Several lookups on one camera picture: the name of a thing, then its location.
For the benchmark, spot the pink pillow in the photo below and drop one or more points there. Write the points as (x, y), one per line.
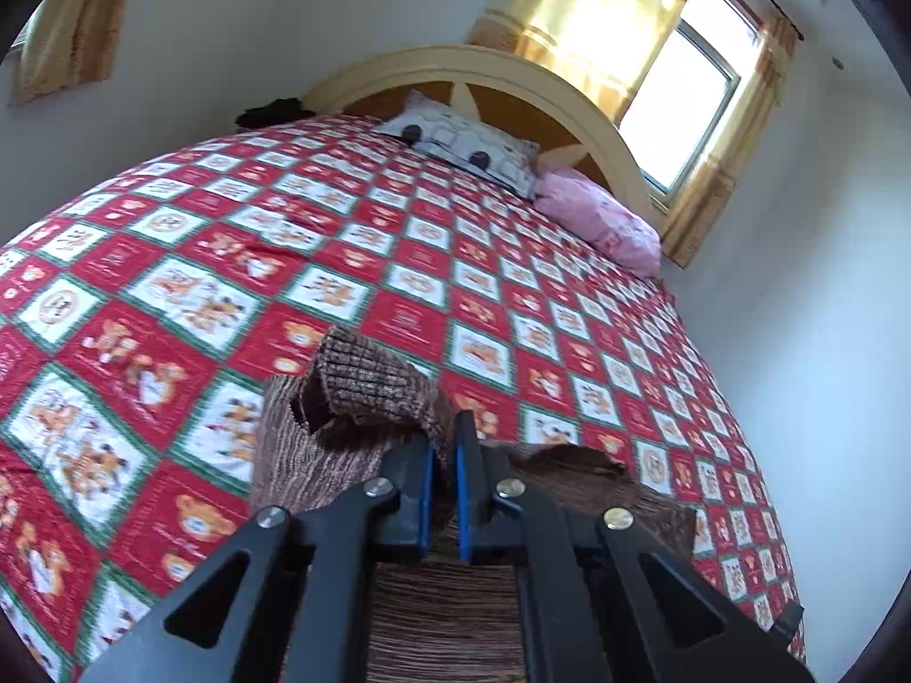
(598, 210)

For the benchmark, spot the red printed bear blanket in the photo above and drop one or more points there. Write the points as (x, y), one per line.
(213, 228)

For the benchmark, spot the narrow golden curtain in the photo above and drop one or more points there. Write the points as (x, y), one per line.
(733, 156)

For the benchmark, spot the brown knitted garment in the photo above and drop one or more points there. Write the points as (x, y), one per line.
(356, 384)

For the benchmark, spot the grey patterned pillow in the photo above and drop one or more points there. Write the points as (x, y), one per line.
(462, 135)

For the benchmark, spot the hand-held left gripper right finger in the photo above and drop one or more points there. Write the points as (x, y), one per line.
(466, 501)

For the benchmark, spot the window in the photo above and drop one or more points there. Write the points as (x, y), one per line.
(683, 99)

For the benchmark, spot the black cloth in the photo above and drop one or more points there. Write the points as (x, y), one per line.
(274, 112)

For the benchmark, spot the wide golden curtain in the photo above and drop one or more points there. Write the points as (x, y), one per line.
(591, 7)

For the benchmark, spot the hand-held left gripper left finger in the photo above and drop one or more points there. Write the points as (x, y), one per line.
(425, 501)

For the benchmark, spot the cream wooden headboard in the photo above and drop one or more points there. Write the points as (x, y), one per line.
(498, 71)

